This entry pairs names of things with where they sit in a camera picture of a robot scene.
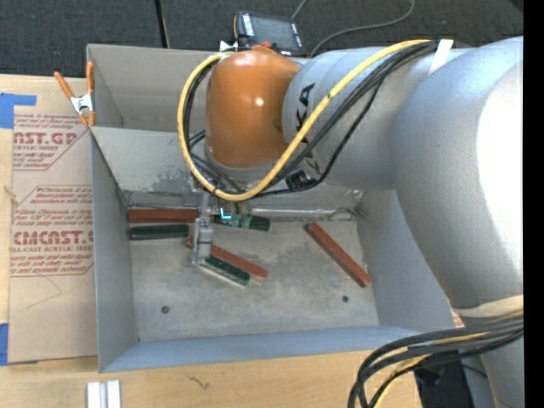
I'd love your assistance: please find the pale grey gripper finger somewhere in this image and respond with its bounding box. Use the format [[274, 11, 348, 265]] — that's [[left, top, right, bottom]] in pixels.
[[195, 217, 214, 248], [190, 240, 213, 268]]

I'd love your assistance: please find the dark green flat block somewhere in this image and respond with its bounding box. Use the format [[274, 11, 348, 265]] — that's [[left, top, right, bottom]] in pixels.
[[212, 213, 271, 232], [202, 255, 252, 287], [128, 224, 190, 241]]

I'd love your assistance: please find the red-brown flat block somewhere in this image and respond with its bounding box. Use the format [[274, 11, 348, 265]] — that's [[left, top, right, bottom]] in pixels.
[[303, 222, 372, 289], [185, 235, 269, 281], [127, 207, 201, 224]]

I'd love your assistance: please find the grey metal bin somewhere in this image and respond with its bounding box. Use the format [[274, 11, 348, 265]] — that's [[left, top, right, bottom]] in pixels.
[[86, 43, 456, 374]]

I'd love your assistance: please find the brown cardboard board red print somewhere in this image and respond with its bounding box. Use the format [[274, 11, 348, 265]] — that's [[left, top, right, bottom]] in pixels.
[[0, 73, 99, 366]]

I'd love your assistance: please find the black cylinder on white bracket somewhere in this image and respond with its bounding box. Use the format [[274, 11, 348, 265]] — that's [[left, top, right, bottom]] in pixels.
[[285, 168, 319, 193]]

